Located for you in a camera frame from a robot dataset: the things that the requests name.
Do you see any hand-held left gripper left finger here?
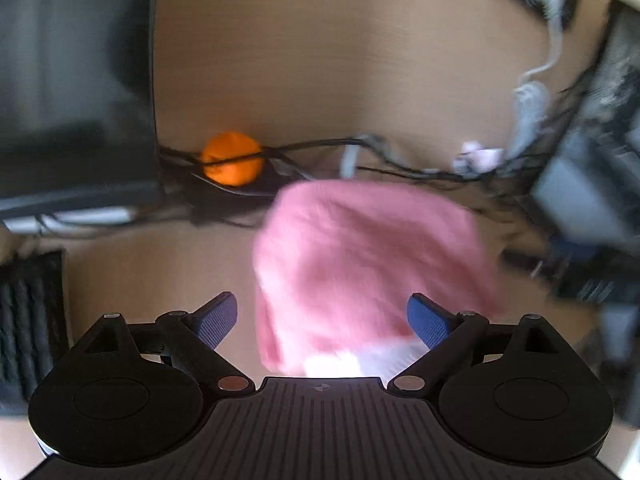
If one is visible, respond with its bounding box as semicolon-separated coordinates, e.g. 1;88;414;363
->
75;291;253;395

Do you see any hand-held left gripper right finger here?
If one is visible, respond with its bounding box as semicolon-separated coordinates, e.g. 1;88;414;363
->
389;293;571;395

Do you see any pink garment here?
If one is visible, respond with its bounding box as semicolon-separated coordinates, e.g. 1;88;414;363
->
252;180;507;379

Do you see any orange round object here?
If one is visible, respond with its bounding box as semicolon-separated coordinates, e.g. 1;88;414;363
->
200;131;265;187

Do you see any black ribbed object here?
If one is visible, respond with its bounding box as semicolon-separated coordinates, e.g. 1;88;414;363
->
0;249;70;413

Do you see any computer monitor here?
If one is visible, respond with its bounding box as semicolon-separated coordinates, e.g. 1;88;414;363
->
527;0;640;243

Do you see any dark flat screen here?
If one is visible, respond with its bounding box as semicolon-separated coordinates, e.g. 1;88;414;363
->
0;0;162;221

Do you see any grey cable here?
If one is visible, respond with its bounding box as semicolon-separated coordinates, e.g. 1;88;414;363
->
339;134;396;179

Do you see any black cable bundle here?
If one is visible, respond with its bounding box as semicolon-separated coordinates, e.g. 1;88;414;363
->
159;135;551;186

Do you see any white cable bundle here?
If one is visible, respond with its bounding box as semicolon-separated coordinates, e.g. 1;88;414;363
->
509;0;568;161

